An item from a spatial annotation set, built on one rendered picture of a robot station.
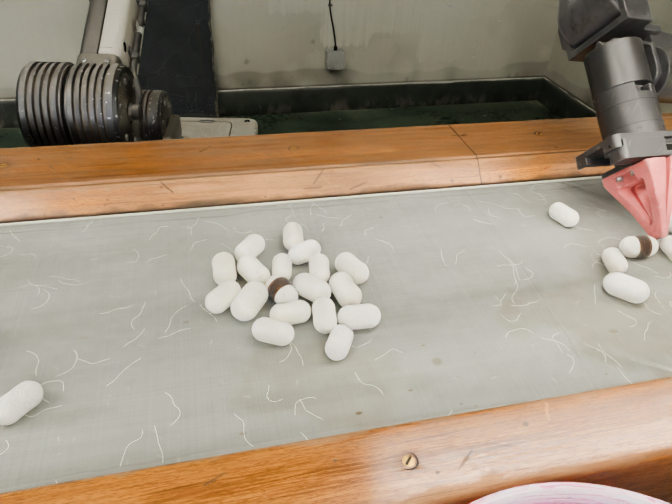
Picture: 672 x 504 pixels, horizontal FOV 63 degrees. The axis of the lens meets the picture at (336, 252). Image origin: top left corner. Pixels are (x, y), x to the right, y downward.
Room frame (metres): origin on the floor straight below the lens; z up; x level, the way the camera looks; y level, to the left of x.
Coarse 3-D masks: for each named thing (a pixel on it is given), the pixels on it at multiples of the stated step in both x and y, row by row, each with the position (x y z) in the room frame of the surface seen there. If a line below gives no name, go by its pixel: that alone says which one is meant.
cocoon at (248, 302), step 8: (248, 288) 0.33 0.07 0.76; (256, 288) 0.33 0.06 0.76; (264, 288) 0.33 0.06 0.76; (240, 296) 0.32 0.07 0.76; (248, 296) 0.32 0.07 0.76; (256, 296) 0.32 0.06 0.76; (264, 296) 0.33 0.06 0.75; (232, 304) 0.31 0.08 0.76; (240, 304) 0.31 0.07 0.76; (248, 304) 0.31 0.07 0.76; (256, 304) 0.32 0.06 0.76; (232, 312) 0.31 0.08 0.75; (240, 312) 0.31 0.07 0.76; (248, 312) 0.31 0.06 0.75; (256, 312) 0.31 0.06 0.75; (240, 320) 0.31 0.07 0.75; (248, 320) 0.31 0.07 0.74
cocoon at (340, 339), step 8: (336, 328) 0.29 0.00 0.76; (344, 328) 0.29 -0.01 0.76; (336, 336) 0.29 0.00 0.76; (344, 336) 0.29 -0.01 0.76; (352, 336) 0.29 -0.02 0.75; (328, 344) 0.28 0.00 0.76; (336, 344) 0.28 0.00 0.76; (344, 344) 0.28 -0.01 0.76; (328, 352) 0.28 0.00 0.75; (336, 352) 0.27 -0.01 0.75; (344, 352) 0.28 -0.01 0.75; (336, 360) 0.27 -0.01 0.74
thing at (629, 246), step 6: (624, 240) 0.44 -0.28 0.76; (630, 240) 0.43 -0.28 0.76; (636, 240) 0.43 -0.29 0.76; (654, 240) 0.44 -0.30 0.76; (624, 246) 0.43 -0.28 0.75; (630, 246) 0.43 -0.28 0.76; (636, 246) 0.43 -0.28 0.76; (654, 246) 0.43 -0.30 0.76; (624, 252) 0.43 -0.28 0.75; (630, 252) 0.43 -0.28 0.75; (636, 252) 0.43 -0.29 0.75; (654, 252) 0.43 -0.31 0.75
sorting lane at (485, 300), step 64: (448, 192) 0.53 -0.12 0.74; (512, 192) 0.54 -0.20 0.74; (576, 192) 0.55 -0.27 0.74; (0, 256) 0.37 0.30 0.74; (64, 256) 0.38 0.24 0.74; (128, 256) 0.38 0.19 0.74; (192, 256) 0.39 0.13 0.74; (384, 256) 0.41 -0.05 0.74; (448, 256) 0.42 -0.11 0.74; (512, 256) 0.42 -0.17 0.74; (576, 256) 0.43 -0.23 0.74; (0, 320) 0.30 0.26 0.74; (64, 320) 0.30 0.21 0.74; (128, 320) 0.30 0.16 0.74; (192, 320) 0.31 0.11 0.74; (384, 320) 0.32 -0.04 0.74; (448, 320) 0.33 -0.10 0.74; (512, 320) 0.33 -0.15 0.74; (576, 320) 0.34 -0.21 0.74; (640, 320) 0.34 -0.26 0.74; (0, 384) 0.24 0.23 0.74; (64, 384) 0.24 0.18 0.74; (128, 384) 0.24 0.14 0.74; (192, 384) 0.25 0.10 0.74; (256, 384) 0.25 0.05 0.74; (320, 384) 0.25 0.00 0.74; (384, 384) 0.26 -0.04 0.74; (448, 384) 0.26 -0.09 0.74; (512, 384) 0.27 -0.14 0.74; (576, 384) 0.27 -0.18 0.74; (0, 448) 0.19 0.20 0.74; (64, 448) 0.19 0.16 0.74; (128, 448) 0.19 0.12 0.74; (192, 448) 0.20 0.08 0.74; (256, 448) 0.20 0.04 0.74
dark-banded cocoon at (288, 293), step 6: (270, 276) 0.35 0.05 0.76; (276, 276) 0.35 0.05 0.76; (282, 276) 0.35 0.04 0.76; (270, 282) 0.34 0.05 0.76; (282, 288) 0.33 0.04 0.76; (288, 288) 0.33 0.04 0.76; (294, 288) 0.34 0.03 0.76; (276, 294) 0.33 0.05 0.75; (282, 294) 0.33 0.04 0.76; (288, 294) 0.33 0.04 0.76; (294, 294) 0.33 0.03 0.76; (276, 300) 0.33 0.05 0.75; (282, 300) 0.33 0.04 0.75; (288, 300) 0.33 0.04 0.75; (294, 300) 0.33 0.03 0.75
